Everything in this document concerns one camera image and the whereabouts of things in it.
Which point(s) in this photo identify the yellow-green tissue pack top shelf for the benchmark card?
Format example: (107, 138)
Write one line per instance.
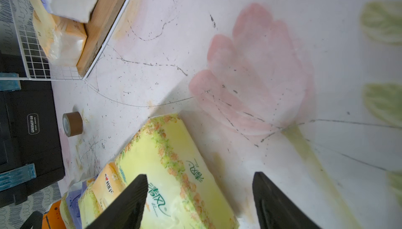
(65, 214)

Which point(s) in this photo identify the pink floral table mat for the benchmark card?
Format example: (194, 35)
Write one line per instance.
(262, 85)

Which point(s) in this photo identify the yellow tissue pack bottom shelf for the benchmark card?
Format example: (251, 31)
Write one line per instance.
(62, 39)

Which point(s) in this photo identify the green tissue pack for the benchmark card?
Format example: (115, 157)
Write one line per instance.
(182, 193)
(89, 207)

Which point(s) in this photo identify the orange tissue pack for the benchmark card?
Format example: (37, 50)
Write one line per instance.
(52, 219)

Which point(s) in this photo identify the black plastic toolbox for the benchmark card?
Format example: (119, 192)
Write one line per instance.
(30, 135)

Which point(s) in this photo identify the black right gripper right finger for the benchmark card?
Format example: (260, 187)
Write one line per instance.
(274, 209)

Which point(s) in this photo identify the brown tape roll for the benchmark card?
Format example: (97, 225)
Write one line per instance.
(72, 124)

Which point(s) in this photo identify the white wire wooden shelf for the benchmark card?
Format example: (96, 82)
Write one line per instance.
(22, 57)

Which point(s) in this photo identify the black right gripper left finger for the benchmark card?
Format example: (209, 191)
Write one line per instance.
(127, 209)

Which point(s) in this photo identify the purple dog tissue pack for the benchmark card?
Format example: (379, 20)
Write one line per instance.
(72, 199)

